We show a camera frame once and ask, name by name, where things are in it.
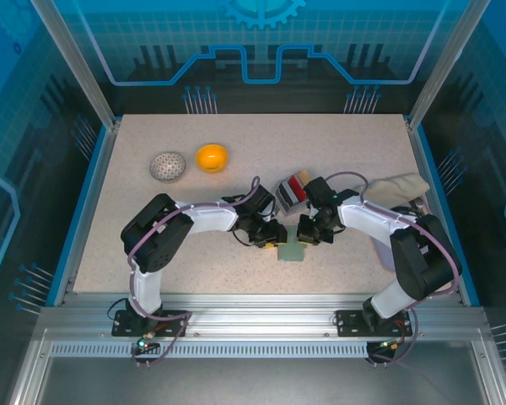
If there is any aluminium mounting rail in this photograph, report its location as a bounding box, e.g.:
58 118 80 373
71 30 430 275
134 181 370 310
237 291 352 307
37 293 486 338

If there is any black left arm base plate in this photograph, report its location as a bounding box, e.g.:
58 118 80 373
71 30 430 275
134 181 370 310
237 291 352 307
111 309 191 338

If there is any beige cloth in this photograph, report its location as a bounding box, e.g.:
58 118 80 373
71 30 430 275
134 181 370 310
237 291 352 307
369 171 430 208

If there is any black card stack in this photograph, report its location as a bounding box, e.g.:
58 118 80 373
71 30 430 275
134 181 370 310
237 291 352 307
277 181 299 210

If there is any small electronics board with LED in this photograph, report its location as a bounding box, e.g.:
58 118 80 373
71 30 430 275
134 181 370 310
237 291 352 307
369 339 406 364
131 335 161 355

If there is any slotted cable duct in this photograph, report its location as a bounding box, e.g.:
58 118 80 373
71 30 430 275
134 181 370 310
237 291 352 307
48 342 370 359

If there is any purple mat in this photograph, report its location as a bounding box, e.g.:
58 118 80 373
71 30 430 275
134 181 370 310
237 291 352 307
373 235 453 296

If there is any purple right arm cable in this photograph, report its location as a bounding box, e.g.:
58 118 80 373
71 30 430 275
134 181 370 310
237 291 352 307
325 170 463 368

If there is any blue card tray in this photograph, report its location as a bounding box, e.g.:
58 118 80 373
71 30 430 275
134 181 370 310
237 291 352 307
277 224 310 262

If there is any yellow bowl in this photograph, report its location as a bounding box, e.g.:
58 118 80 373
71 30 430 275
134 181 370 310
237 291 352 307
195 143 230 172

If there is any aluminium side rail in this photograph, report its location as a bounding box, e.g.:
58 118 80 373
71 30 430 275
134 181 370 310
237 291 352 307
52 120 121 307
406 117 480 307

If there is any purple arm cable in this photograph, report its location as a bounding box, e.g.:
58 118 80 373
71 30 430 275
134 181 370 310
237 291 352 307
126 175 262 370
325 170 463 368

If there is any aluminium frame post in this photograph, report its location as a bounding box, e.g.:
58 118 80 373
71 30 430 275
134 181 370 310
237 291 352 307
406 0 490 130
30 0 121 130

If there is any red card stack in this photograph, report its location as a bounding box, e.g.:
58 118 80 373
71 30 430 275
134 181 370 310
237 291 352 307
288 174 308 200

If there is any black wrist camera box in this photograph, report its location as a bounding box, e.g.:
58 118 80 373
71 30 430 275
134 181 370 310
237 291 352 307
304 176 335 208
244 184 277 219

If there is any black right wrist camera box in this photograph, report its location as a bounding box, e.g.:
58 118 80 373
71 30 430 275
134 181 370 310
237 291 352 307
304 176 335 208

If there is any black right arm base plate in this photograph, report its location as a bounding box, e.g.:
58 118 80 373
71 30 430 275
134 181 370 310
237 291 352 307
335 309 411 338

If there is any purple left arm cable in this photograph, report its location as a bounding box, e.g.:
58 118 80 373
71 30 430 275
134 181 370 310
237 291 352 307
126 175 262 370

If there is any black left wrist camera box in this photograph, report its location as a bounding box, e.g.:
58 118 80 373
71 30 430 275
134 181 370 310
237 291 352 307
244 184 277 219

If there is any patterned ceramic bowl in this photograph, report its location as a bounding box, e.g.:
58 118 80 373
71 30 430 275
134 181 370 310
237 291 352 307
150 151 187 183

